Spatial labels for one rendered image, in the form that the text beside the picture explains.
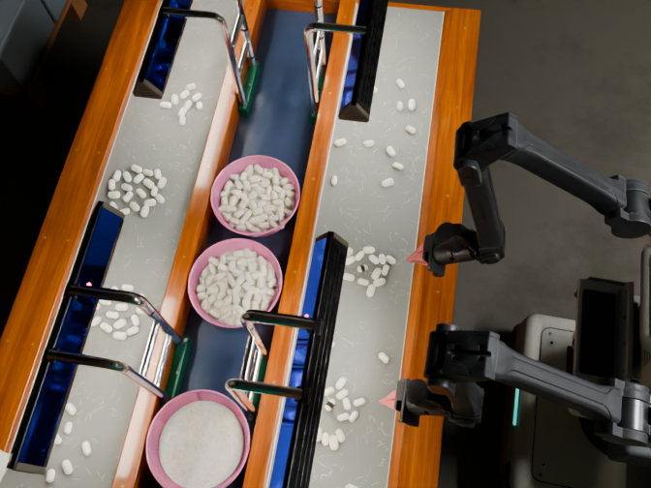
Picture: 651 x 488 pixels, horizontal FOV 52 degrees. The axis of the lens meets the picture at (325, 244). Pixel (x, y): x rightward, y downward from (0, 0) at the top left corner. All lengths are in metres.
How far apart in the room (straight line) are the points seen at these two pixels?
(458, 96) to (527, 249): 0.87
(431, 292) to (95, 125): 1.17
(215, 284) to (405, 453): 0.70
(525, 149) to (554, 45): 2.13
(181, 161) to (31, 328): 0.65
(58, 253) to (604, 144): 2.24
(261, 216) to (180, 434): 0.65
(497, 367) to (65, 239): 1.38
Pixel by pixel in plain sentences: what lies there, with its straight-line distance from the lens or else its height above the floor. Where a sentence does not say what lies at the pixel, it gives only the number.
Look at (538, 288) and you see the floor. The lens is 2.75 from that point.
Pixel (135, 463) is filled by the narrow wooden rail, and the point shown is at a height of 0.76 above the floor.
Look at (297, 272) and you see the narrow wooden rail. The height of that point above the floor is 0.76.
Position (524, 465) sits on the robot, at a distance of 2.29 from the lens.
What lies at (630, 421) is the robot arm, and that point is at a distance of 1.33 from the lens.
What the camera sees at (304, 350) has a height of 1.10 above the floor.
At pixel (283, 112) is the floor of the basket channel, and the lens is 2.23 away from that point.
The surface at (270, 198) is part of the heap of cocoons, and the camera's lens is 2.00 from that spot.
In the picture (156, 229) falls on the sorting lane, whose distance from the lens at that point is 2.02.
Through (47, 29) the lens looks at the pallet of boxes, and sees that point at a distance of 3.42.
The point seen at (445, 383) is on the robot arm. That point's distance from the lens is 1.12.
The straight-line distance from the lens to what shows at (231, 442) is 1.81.
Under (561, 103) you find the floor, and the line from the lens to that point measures 3.20.
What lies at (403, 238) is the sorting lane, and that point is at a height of 0.74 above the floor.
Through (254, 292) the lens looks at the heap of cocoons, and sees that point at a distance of 1.88.
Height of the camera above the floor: 2.50
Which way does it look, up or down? 66 degrees down
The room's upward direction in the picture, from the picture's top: 6 degrees counter-clockwise
